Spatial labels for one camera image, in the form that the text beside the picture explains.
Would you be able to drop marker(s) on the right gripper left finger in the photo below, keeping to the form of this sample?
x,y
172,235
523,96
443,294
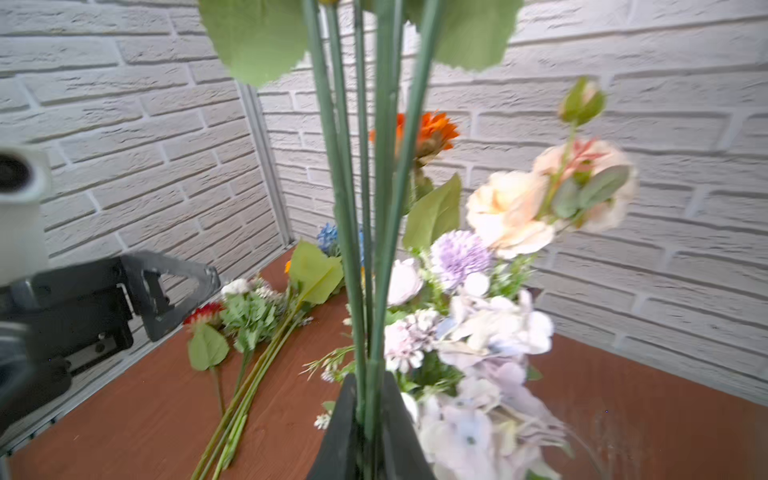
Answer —
x,y
336,458

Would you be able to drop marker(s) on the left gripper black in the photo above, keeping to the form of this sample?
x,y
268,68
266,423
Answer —
x,y
59,323

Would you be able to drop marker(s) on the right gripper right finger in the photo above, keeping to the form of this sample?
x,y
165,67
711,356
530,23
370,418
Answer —
x,y
403,458

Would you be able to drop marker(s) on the white lilac flower bouquet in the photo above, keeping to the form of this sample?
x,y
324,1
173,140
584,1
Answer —
x,y
459,333

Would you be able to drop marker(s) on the blue hydrangea flower stem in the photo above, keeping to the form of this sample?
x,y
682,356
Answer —
x,y
328,242

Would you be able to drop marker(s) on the orange gerbera flower stem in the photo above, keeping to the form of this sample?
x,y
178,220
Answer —
x,y
427,210

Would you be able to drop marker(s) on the peach rose flower stem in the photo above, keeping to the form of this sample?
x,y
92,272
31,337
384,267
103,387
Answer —
x,y
585,184

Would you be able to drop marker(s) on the dusty blue flower stem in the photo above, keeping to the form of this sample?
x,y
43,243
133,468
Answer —
x,y
370,97

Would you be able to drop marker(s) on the red gerbera flower stem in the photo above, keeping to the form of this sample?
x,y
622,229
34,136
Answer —
x,y
207,346

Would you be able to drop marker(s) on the white pink flower bunch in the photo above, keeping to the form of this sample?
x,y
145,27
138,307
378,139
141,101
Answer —
x,y
260,319

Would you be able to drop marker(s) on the yellow white poppy stem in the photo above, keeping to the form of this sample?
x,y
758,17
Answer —
x,y
319,277

